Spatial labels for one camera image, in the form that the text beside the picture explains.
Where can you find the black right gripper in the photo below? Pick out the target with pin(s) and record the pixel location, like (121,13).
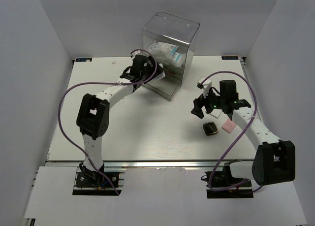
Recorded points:
(201,101)

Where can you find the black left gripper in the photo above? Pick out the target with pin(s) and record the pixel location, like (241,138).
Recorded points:
(151,69)

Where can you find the white pad with yellow stick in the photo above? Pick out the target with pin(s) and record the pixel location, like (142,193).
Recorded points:
(160,76)

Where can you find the black gold compact case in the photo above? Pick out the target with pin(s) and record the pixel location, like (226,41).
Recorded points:
(210,128)

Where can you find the pink sticky pad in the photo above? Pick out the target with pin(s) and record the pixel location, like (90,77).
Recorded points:
(228,126)

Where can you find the clear acrylic makeup organizer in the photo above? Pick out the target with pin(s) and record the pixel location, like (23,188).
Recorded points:
(171,40)

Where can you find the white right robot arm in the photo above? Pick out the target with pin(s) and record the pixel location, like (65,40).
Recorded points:
(274,161)

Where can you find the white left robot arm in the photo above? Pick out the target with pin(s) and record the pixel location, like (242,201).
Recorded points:
(93,116)

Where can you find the blue table corner label right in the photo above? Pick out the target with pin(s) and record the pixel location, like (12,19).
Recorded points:
(229,58)

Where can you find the blue table corner label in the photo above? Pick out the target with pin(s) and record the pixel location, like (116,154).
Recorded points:
(229,58)
(83,60)

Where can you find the blue table corner label left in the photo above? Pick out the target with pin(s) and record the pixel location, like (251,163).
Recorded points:
(83,60)

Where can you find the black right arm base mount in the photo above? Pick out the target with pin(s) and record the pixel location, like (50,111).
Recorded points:
(223,179)

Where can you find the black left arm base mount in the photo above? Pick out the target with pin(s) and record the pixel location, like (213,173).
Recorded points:
(90,182)

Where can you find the aluminium front rail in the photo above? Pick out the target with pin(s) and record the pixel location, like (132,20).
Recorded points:
(141,164)

